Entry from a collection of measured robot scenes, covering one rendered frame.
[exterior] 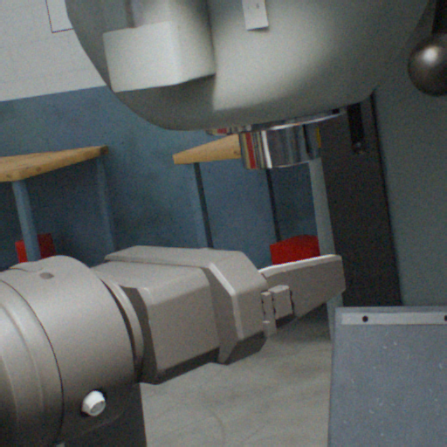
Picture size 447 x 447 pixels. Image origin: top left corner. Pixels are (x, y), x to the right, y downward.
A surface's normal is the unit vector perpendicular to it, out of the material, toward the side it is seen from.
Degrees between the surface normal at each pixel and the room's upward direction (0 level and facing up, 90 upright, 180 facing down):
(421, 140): 90
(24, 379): 84
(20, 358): 73
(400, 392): 64
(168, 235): 90
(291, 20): 104
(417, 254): 90
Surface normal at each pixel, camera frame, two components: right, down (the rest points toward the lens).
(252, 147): -0.67, 0.24
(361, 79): 0.80, 0.51
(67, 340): 0.59, -0.28
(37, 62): -0.49, 0.23
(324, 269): 0.67, 0.02
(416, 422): -0.52, -0.23
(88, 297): 0.41, -0.61
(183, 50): 0.86, -0.05
